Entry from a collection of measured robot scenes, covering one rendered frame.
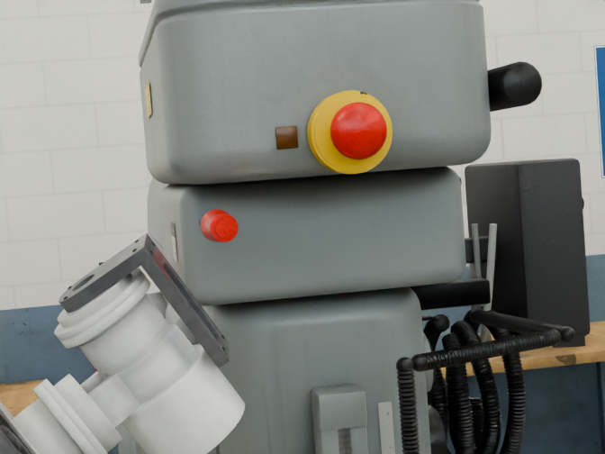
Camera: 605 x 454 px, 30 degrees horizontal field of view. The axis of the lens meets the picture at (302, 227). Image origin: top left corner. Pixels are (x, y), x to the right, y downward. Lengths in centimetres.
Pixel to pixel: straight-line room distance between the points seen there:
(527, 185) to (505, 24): 432
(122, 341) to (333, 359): 35
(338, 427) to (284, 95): 29
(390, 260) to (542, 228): 42
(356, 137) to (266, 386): 28
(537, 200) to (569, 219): 5
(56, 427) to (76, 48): 464
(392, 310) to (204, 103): 27
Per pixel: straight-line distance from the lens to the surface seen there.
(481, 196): 145
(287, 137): 82
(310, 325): 97
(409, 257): 95
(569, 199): 134
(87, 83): 525
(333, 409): 94
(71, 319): 67
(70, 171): 524
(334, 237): 93
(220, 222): 77
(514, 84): 91
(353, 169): 81
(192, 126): 84
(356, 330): 98
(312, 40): 83
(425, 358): 88
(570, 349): 496
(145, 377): 67
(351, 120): 78
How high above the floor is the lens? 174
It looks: 3 degrees down
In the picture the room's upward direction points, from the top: 4 degrees counter-clockwise
